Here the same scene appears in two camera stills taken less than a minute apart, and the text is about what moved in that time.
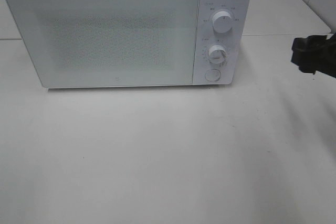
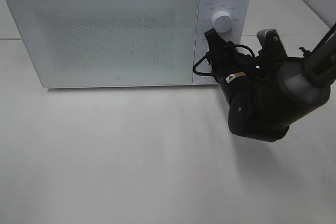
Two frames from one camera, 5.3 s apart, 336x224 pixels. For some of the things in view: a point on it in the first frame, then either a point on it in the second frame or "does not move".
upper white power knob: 222,22 does not move
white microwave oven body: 122,31 does not move
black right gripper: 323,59 → 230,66
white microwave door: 96,35 does not move
